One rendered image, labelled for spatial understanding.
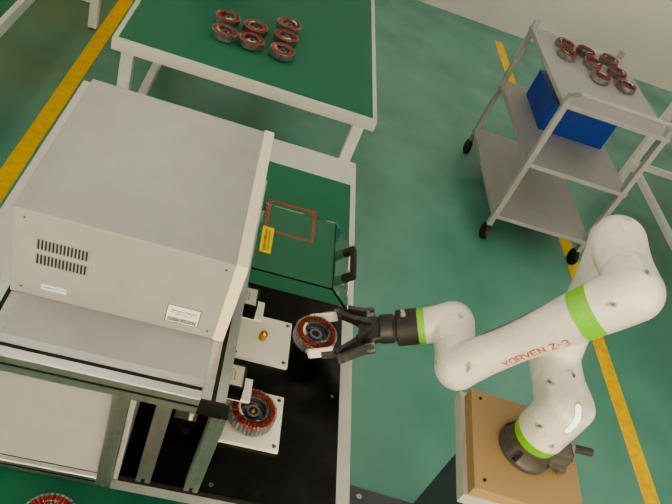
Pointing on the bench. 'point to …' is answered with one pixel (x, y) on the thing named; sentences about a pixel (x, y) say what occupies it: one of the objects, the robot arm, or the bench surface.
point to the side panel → (60, 429)
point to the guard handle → (350, 264)
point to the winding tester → (142, 212)
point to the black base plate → (249, 460)
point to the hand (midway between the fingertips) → (316, 335)
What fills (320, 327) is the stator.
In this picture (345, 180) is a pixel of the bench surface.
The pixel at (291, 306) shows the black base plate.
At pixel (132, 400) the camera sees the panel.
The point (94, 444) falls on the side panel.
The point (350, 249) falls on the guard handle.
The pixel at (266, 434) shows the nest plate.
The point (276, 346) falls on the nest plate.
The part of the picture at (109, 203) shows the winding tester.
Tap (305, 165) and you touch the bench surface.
